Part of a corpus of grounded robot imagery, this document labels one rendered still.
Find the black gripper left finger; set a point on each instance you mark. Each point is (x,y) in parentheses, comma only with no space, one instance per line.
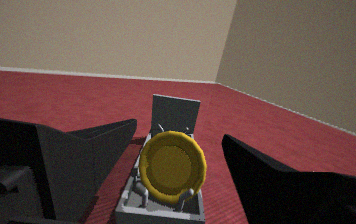
(70,166)

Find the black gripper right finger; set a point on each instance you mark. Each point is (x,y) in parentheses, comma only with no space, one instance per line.
(274,193)

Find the yellow plate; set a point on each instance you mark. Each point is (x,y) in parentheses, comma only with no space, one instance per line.
(171,163)

